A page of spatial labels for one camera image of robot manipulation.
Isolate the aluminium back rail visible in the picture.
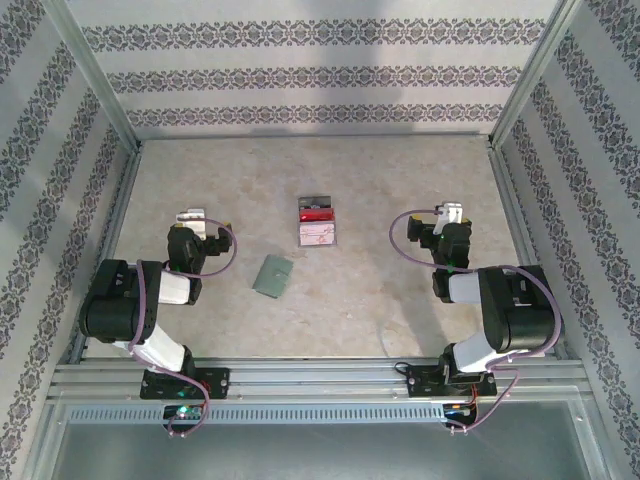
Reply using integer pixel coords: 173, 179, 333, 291
137, 130, 494, 144

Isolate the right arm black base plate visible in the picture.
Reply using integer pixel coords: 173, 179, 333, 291
407, 363, 497, 400

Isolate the green leather card holder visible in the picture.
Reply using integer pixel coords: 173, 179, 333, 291
252, 253, 294, 300

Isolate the aluminium frame post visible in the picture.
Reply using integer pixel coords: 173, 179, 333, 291
38, 0, 144, 154
487, 0, 586, 149

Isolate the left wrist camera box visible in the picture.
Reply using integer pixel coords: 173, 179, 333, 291
174, 207, 208, 239

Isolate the left aluminium frame post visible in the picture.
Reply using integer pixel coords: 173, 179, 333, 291
38, 0, 144, 154

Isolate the aluminium mounting rail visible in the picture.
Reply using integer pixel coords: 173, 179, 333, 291
47, 357, 586, 404

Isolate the left aluminium side rail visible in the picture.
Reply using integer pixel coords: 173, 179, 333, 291
67, 144, 144, 364

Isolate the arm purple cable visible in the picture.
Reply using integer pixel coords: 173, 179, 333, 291
127, 218, 238, 439
389, 208, 562, 437

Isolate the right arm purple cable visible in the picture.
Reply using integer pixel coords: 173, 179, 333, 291
389, 208, 562, 437

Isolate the right aluminium frame post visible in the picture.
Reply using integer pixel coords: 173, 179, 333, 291
487, 0, 586, 149

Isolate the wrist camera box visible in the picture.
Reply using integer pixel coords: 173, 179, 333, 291
174, 207, 208, 239
433, 201, 467, 226

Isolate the grey metal shelf panel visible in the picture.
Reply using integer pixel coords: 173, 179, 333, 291
29, 394, 616, 480

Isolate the red and white box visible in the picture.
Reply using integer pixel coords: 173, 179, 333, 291
296, 194, 340, 250
298, 222, 338, 247

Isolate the slotted metal cable duct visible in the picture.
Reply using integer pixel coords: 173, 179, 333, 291
67, 403, 449, 425

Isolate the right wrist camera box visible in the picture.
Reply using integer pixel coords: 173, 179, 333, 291
433, 201, 467, 226

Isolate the aluminium side rail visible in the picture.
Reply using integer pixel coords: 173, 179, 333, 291
487, 142, 571, 361
67, 144, 144, 364

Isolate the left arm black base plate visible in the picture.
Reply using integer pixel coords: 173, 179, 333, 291
139, 367, 231, 401

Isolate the right aluminium side rail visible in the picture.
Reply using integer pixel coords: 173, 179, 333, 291
487, 142, 571, 361

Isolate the left controller board green light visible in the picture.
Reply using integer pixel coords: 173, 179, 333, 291
163, 403, 205, 422

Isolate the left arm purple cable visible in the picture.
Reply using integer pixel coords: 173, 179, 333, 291
127, 218, 238, 439

